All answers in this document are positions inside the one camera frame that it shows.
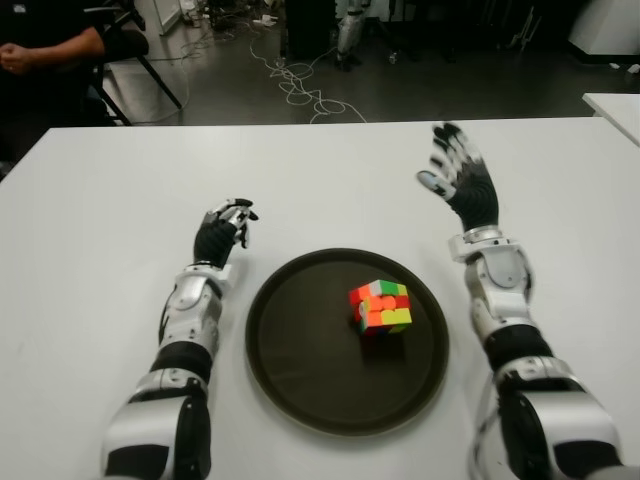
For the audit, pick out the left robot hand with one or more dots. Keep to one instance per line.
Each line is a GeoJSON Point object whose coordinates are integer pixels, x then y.
{"type": "Point", "coordinates": [215, 240]}

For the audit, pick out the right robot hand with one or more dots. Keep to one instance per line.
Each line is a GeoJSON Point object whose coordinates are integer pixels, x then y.
{"type": "Point", "coordinates": [472, 190]}

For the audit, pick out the multicoloured Rubik's cube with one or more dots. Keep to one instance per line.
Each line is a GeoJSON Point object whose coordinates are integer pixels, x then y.
{"type": "Point", "coordinates": [382, 307]}

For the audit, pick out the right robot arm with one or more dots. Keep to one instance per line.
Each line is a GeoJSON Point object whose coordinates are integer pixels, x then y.
{"type": "Point", "coordinates": [515, 325]}

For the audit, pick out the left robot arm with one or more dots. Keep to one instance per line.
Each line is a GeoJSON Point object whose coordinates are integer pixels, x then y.
{"type": "Point", "coordinates": [190, 320]}

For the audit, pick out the dark round plate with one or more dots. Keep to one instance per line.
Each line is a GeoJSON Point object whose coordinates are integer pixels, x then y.
{"type": "Point", "coordinates": [347, 345]}

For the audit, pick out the grey metal stand legs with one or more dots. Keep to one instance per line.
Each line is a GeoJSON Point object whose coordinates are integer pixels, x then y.
{"type": "Point", "coordinates": [526, 37]}

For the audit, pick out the white side table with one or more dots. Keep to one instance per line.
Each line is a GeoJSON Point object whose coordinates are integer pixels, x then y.
{"type": "Point", "coordinates": [617, 112]}

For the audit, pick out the silver humanoid robot legs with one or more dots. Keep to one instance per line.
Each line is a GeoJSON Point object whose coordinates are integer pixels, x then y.
{"type": "Point", "coordinates": [350, 30]}

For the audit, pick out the white machine housing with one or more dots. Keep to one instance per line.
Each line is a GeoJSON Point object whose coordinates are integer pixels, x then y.
{"type": "Point", "coordinates": [610, 25]}

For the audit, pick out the black chair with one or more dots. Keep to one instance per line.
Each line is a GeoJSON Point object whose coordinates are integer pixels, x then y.
{"type": "Point", "coordinates": [130, 42]}

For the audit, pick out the white power strip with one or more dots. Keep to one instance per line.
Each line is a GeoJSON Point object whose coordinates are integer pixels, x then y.
{"type": "Point", "coordinates": [266, 20]}

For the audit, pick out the black cabinet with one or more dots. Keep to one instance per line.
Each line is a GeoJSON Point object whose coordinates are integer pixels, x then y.
{"type": "Point", "coordinates": [310, 27]}

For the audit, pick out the white board panel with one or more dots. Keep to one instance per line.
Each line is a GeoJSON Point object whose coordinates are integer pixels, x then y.
{"type": "Point", "coordinates": [162, 12]}

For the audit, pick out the person in black shirt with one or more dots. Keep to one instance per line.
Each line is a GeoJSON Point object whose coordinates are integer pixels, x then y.
{"type": "Point", "coordinates": [60, 50]}

